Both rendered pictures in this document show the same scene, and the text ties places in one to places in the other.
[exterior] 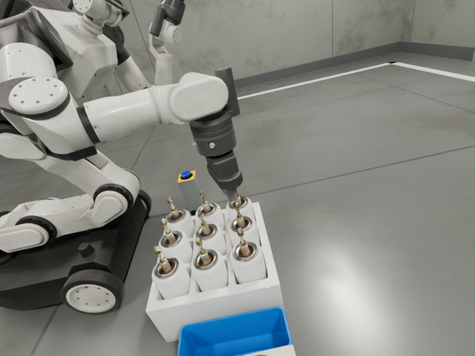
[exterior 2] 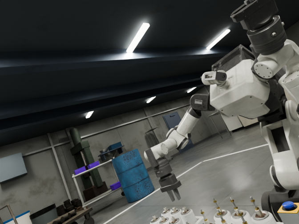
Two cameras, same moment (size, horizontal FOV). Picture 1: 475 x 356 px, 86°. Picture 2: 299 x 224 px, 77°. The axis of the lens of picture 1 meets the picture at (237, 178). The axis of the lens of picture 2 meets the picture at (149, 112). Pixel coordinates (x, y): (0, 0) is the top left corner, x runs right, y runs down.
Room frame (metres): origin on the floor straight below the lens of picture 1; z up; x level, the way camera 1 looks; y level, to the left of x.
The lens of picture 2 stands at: (1.36, -0.57, 0.73)
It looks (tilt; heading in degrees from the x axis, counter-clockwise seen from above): 11 degrees up; 141
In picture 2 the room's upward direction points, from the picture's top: 25 degrees counter-clockwise
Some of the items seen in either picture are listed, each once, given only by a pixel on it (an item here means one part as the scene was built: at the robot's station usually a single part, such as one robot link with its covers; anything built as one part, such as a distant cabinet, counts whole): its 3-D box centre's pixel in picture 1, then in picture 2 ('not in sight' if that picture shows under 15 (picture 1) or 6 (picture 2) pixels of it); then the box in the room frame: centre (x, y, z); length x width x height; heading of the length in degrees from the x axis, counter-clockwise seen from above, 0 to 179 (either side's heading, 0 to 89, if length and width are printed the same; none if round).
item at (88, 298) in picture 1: (94, 292); (275, 208); (0.64, 0.60, 0.10); 0.20 x 0.05 x 0.20; 88
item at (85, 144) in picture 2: not in sight; (85, 162); (-5.66, 1.47, 1.32); 0.86 x 0.69 x 2.65; 178
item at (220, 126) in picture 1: (210, 101); (157, 156); (0.54, 0.02, 0.69); 0.11 x 0.11 x 0.11; 20
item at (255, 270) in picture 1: (250, 271); not in sight; (0.52, 0.03, 0.16); 0.10 x 0.10 x 0.18
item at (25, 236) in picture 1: (33, 223); not in sight; (0.91, 0.87, 0.28); 0.21 x 0.20 x 0.13; 88
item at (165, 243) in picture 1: (171, 239); (239, 214); (0.65, 0.26, 0.25); 0.08 x 0.08 x 0.01
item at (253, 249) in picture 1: (245, 251); not in sight; (0.52, 0.03, 0.25); 0.08 x 0.08 x 0.01
